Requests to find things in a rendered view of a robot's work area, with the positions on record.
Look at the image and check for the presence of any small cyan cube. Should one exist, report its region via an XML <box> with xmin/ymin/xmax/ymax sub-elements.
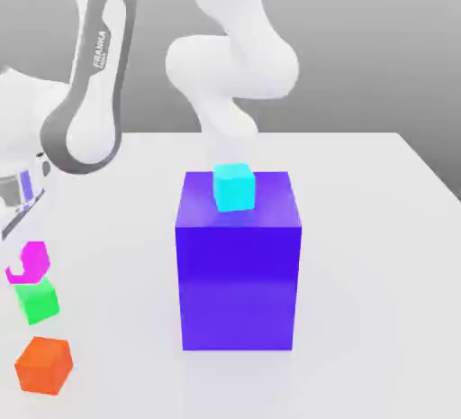
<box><xmin>212</xmin><ymin>162</ymin><xmax>257</xmax><ymax>214</ymax></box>

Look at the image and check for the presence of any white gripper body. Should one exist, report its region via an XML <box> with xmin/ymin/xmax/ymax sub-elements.
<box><xmin>0</xmin><ymin>187</ymin><xmax>49</xmax><ymax>247</ymax></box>

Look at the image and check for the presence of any large purple box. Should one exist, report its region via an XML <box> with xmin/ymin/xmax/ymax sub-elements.
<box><xmin>175</xmin><ymin>170</ymin><xmax>303</xmax><ymax>352</ymax></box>

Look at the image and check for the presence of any small orange cube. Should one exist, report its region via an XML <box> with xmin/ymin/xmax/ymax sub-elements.
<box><xmin>14</xmin><ymin>335</ymin><xmax>75</xmax><ymax>397</ymax></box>

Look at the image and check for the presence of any small magenta cube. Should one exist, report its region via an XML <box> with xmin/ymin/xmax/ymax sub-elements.
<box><xmin>5</xmin><ymin>241</ymin><xmax>51</xmax><ymax>286</ymax></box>

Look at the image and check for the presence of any small green cube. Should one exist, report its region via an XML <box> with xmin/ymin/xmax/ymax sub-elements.
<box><xmin>14</xmin><ymin>277</ymin><xmax>61</xmax><ymax>327</ymax></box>

